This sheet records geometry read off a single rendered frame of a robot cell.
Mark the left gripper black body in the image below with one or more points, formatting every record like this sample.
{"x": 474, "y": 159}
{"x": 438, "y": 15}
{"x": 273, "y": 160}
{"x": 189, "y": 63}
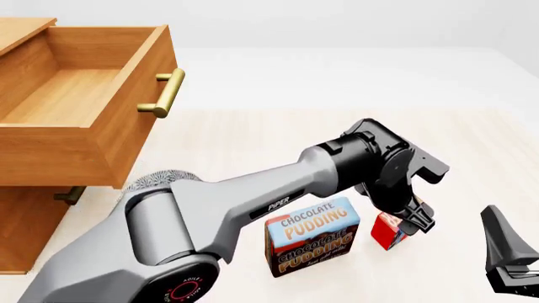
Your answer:
{"x": 419, "y": 216}

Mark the grey speckled bowl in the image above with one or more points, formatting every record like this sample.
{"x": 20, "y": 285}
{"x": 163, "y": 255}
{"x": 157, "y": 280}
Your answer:
{"x": 164, "y": 178}

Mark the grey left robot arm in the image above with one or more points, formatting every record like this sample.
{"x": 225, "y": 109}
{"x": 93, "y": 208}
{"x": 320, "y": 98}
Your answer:
{"x": 236, "y": 202}

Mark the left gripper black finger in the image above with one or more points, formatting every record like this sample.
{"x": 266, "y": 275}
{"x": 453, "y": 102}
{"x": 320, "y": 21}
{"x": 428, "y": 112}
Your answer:
{"x": 407, "y": 228}

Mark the wooden cabinet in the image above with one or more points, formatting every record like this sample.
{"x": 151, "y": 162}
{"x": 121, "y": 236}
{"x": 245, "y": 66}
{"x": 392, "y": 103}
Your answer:
{"x": 25, "y": 227}

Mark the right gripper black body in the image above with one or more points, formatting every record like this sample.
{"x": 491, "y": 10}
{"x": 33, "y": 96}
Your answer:
{"x": 516, "y": 281}

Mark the red butter box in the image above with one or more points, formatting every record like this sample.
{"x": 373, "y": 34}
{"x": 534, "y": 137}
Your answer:
{"x": 385, "y": 232}

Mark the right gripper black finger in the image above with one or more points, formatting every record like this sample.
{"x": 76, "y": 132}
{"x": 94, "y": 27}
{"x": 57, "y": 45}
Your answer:
{"x": 503, "y": 240}

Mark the open wooden drawer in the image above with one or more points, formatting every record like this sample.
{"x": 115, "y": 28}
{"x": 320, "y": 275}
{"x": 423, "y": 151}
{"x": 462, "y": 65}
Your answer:
{"x": 63, "y": 94}

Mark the chocolate pudding box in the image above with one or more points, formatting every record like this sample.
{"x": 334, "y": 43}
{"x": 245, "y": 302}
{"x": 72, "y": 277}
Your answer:
{"x": 313, "y": 236}

